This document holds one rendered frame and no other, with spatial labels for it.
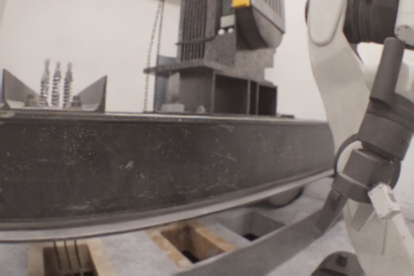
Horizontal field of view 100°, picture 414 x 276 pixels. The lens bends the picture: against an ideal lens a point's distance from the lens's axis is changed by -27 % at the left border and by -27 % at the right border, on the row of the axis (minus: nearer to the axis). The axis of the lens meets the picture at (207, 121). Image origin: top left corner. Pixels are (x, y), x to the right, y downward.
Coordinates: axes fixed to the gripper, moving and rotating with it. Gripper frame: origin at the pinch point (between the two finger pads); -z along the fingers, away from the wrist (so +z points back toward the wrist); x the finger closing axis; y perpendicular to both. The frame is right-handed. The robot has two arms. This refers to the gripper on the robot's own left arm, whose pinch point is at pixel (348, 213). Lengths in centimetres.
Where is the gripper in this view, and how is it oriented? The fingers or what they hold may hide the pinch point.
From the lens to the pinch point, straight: 40.3
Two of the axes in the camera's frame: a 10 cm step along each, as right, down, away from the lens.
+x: -8.8, -3.1, -3.7
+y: 3.0, 2.4, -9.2
